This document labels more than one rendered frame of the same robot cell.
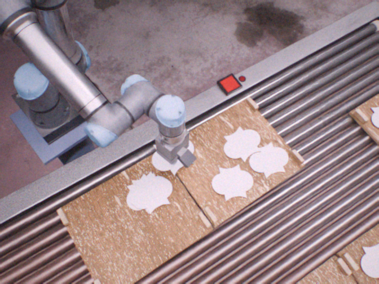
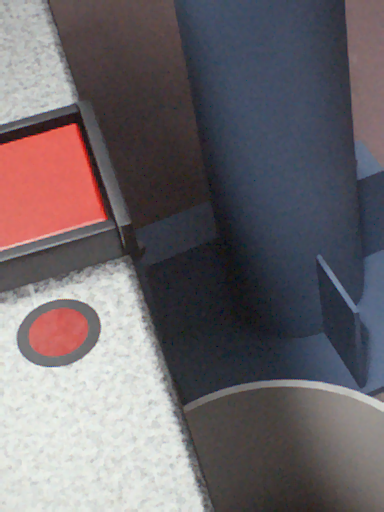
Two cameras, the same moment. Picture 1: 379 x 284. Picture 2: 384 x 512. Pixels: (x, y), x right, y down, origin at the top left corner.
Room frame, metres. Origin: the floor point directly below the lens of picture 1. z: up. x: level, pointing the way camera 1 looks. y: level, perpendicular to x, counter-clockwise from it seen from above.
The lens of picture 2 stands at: (1.09, -0.46, 1.29)
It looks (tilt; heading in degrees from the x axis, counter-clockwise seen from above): 48 degrees down; 119
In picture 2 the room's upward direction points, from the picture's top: 12 degrees counter-clockwise
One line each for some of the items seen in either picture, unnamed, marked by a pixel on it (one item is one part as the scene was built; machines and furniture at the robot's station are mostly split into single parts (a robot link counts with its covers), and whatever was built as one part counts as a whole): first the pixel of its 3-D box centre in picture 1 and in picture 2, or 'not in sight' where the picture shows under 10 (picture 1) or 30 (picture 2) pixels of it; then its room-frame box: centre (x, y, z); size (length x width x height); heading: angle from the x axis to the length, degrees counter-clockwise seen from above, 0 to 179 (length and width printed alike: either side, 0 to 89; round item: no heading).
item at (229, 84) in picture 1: (229, 84); (23, 201); (0.85, -0.16, 0.92); 0.06 x 0.06 x 0.01; 35
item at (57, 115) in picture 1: (46, 105); not in sight; (0.68, 0.54, 0.99); 0.15 x 0.15 x 0.10
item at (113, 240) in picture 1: (135, 220); not in sight; (0.28, 0.17, 0.93); 0.41 x 0.35 x 0.02; 126
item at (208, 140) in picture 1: (232, 158); not in sight; (0.53, -0.16, 0.93); 0.41 x 0.35 x 0.02; 126
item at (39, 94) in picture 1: (37, 85); not in sight; (0.69, 0.53, 1.10); 0.13 x 0.12 x 0.14; 141
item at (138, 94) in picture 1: (139, 98); not in sight; (0.52, 0.14, 1.32); 0.11 x 0.11 x 0.08; 51
